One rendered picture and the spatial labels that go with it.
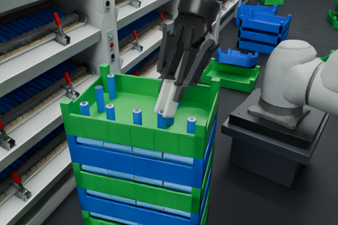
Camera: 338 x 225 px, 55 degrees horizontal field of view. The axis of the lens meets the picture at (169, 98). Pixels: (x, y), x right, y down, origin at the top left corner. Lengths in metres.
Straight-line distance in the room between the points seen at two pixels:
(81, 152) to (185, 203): 0.25
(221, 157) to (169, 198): 0.67
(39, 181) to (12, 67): 0.38
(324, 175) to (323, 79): 0.46
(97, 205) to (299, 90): 0.72
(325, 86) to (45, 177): 0.91
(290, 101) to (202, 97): 0.47
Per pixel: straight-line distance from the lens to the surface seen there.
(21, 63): 0.91
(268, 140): 1.18
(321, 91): 1.12
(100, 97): 0.75
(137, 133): 0.65
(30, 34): 0.99
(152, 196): 0.75
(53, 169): 1.12
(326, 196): 1.34
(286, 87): 1.16
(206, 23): 0.60
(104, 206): 0.84
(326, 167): 1.46
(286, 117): 1.22
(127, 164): 0.71
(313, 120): 1.29
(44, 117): 1.02
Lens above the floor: 0.91
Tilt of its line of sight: 31 degrees down
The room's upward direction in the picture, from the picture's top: straight up
